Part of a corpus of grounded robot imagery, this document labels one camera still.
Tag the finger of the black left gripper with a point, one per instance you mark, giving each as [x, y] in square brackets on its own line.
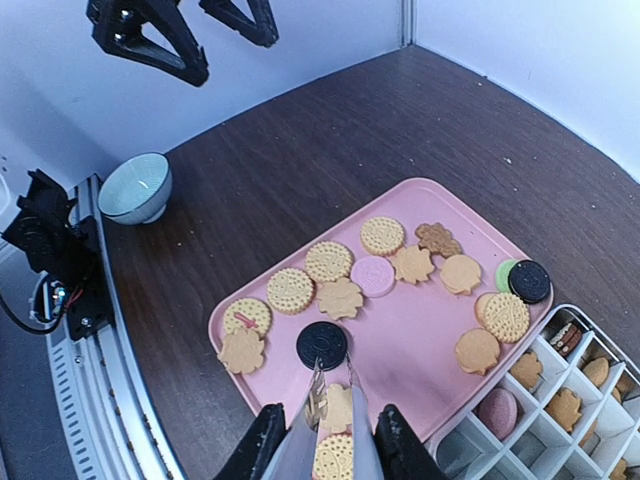
[149, 32]
[260, 29]

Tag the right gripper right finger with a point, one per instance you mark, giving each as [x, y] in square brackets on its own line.
[402, 455]

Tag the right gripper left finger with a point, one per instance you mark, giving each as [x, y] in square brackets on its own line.
[256, 448]

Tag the metal serving tongs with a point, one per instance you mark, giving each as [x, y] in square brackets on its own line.
[294, 458]

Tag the flower shaped tan cookie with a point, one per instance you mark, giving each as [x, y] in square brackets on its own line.
[339, 413]

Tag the pink round cookie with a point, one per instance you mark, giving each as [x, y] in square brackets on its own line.
[498, 411]
[374, 275]

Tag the chocolate swirl cookie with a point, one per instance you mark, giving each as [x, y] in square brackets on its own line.
[566, 339]

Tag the brown leaf shaped cookie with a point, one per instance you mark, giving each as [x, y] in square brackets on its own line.
[437, 240]

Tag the round tan cookie bottom right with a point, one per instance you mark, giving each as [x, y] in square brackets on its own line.
[334, 458]

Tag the round tan cookie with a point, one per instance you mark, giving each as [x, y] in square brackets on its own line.
[506, 317]
[334, 458]

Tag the pink plastic tray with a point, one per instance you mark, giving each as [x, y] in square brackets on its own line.
[401, 344]

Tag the white divided cookie tin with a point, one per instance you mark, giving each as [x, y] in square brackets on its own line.
[578, 417]

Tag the green round cookie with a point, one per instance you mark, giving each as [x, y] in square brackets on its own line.
[501, 276]

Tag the black sandwich cookie top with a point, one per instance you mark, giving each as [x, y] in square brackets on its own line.
[529, 281]

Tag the left frame post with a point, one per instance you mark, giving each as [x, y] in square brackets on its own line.
[407, 23]

